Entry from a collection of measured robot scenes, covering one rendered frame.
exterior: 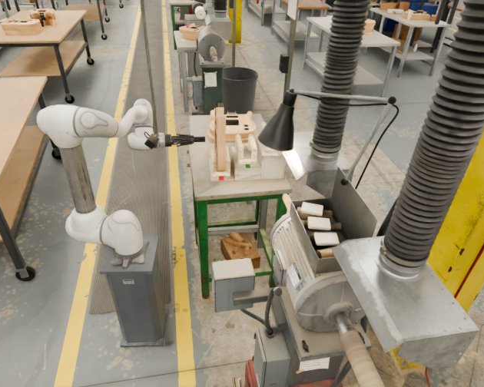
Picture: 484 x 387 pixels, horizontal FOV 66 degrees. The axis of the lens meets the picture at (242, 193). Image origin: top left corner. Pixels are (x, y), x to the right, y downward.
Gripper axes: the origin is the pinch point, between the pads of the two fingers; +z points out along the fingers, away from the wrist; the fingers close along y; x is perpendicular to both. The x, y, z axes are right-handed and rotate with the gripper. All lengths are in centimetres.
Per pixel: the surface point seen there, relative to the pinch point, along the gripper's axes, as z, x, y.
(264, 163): 38.0, -10.4, 14.1
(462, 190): 122, 6, 72
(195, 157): -2.7, -21.9, -16.7
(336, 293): 36, 19, 135
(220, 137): 11.4, 8.0, 14.3
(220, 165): 11.5, -8.3, 17.3
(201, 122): 4, -25, -76
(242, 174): 24.8, -17.5, 14.0
